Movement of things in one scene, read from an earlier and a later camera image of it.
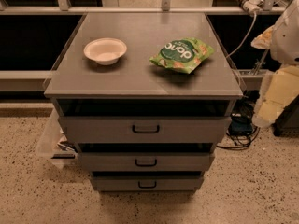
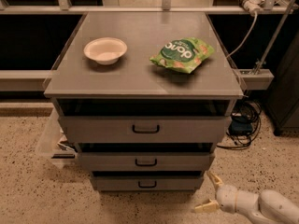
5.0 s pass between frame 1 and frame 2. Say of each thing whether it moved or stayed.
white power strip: stayed
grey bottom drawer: stayed
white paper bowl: stayed
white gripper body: moved
